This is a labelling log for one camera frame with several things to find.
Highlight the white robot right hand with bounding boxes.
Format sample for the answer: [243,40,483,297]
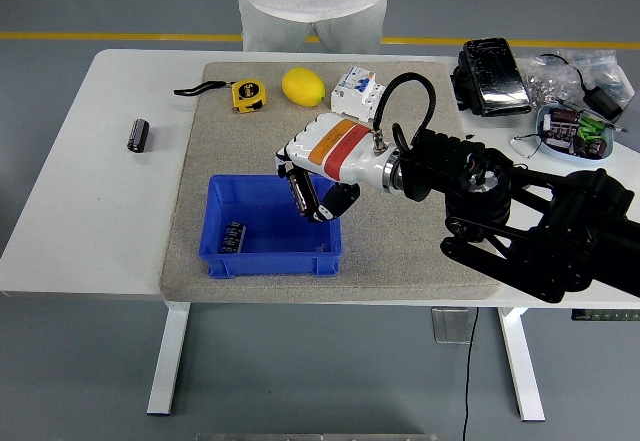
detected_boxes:
[273,112,397,225]

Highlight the dark brown cylindrical battery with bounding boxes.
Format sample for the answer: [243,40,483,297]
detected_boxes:
[544,124,576,153]
[549,108,582,130]
[126,118,151,154]
[220,220,248,255]
[572,135,609,160]
[286,169,322,220]

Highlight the blue plastic box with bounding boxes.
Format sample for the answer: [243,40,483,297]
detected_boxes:
[198,173,344,279]

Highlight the white circuit breaker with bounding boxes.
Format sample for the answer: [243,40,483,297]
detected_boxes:
[329,65,389,124]

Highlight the yellow lemon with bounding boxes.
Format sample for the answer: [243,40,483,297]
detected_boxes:
[281,67,327,109]

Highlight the yellow tape measure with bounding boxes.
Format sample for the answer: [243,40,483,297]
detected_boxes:
[173,78,268,115]

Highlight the grey-brown mat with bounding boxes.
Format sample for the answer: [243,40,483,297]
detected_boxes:
[158,61,505,305]

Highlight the black glossy handheld device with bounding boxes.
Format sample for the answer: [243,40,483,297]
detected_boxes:
[449,36,533,116]

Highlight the silver floor plate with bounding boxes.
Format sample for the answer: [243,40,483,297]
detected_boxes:
[431,307,474,345]

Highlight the clear bag of screws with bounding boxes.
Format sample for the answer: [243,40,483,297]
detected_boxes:
[519,49,632,112]

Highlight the light blue tray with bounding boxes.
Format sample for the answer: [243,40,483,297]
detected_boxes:
[534,103,615,167]

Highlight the green plastic parts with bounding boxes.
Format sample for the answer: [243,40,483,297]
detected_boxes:
[577,116,607,142]

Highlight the thin black pen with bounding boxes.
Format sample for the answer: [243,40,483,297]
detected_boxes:
[557,100,627,134]

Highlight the white table leg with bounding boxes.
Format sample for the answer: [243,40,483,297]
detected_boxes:
[146,300,194,417]
[497,306,547,423]

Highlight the table control panel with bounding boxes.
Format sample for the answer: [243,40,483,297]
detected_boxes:
[571,308,640,322]

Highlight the black floor cable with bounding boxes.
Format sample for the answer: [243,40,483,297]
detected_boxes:
[461,307,481,441]

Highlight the black power adapter with cord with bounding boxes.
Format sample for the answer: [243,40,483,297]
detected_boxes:
[539,53,624,121]

